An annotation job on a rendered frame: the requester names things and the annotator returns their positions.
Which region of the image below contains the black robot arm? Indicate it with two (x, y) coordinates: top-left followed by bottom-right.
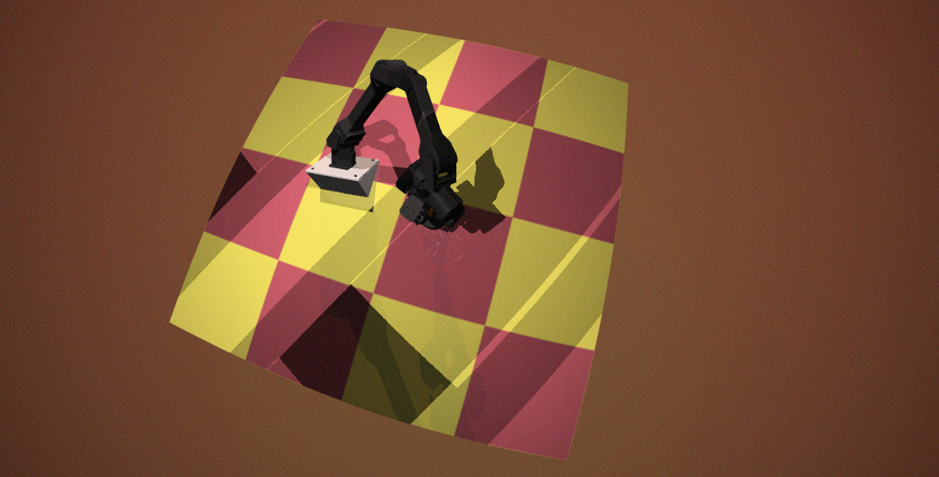
(326, 59), (463, 226)

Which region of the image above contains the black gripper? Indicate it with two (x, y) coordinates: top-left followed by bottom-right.
(396, 169), (465, 227)

